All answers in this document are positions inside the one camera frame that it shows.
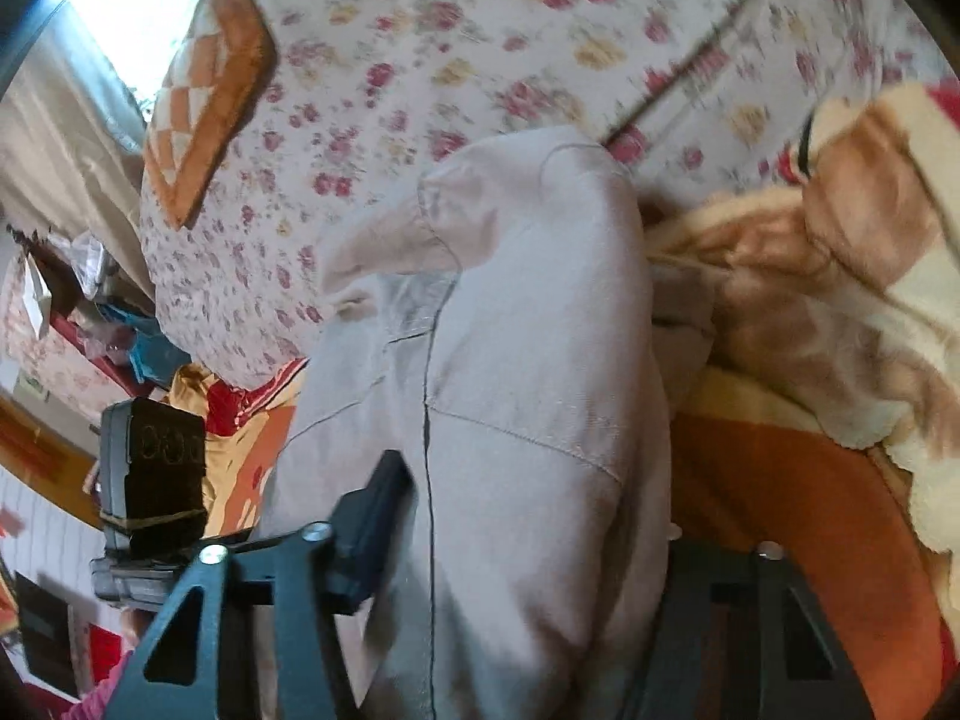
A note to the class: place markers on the red wooden shelf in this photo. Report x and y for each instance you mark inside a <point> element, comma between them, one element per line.
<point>90,356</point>

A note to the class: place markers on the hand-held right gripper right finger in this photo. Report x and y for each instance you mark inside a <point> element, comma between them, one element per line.
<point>769,581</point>

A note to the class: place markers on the person's left forearm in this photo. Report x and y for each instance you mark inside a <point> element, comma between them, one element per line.
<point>101,690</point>

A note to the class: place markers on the beige curtain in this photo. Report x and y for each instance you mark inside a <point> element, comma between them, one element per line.
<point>60,142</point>

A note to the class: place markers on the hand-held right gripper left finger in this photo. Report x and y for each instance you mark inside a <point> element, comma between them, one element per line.
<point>375,517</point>

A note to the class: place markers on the floral quilt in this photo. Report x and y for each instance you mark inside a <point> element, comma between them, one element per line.
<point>450,52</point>

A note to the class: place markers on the teal cloth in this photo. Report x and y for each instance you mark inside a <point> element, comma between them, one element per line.
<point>150,356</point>

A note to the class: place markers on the grey garment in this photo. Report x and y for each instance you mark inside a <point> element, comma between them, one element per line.
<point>525,360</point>

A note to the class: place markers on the clear plastic bag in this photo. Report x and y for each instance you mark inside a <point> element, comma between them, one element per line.
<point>86,262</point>

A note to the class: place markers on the red orange cream fleece blanket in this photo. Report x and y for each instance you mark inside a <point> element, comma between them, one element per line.
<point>787,480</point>

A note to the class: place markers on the orange checkered pillow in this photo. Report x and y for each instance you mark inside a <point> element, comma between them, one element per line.
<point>210,105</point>

